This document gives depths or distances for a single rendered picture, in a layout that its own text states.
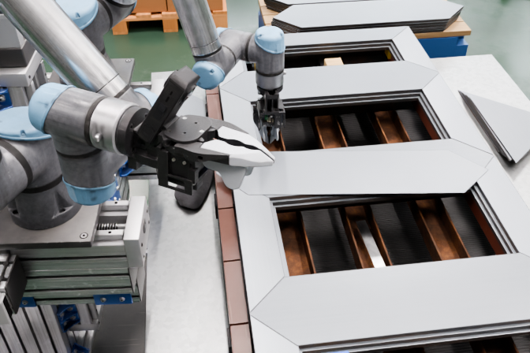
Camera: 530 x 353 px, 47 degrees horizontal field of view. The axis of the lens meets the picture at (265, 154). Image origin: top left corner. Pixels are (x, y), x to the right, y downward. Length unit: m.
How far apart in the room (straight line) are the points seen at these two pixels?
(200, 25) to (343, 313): 0.72
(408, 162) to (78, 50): 1.03
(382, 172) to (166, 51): 2.49
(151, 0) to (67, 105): 3.27
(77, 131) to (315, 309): 0.71
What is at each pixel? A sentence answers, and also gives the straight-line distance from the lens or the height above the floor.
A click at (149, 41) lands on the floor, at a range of 4.11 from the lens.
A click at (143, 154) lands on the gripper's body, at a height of 1.42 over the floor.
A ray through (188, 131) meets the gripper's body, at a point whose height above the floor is 1.47.
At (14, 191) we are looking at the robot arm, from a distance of 1.21.
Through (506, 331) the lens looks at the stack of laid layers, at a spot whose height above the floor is 0.83.
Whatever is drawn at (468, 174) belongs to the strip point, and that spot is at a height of 0.85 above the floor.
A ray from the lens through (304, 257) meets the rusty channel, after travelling 1.69.
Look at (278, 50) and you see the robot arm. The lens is 1.56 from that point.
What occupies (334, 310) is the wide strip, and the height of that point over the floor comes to 0.85.
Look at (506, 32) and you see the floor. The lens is 4.44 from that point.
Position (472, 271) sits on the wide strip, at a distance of 1.51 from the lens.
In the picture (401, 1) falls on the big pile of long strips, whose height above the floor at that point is 0.85.
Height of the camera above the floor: 1.95
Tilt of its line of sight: 39 degrees down
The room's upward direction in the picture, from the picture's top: straight up
